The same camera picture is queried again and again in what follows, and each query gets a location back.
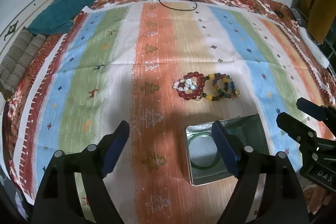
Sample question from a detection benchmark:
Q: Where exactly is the silver metal tin box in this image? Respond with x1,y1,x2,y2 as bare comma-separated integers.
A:
185,114,269,186

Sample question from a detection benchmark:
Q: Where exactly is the yellow black bead bracelet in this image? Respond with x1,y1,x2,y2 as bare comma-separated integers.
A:
196,74,242,102

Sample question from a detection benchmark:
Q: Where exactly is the red bead bracelet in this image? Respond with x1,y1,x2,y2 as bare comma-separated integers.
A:
175,71,207,101

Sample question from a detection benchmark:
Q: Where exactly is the white pearl bracelet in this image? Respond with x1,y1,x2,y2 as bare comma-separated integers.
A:
172,77,200,92

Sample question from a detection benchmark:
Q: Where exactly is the white long object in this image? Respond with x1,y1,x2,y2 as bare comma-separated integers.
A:
298,27,330,69

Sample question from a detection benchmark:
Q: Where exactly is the green jade bangle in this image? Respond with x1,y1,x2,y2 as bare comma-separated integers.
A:
188,133,221,170

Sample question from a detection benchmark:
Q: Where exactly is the brown striped pillow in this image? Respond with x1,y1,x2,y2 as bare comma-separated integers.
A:
1,27,47,101

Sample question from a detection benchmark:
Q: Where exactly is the striped colourful mat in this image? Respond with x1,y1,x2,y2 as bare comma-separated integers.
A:
12,0,332,224

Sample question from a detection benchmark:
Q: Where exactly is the white headboard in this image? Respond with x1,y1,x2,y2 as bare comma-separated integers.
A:
1,0,54,59

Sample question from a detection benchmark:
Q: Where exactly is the teal blanket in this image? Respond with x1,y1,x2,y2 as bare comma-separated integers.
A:
28,0,96,36

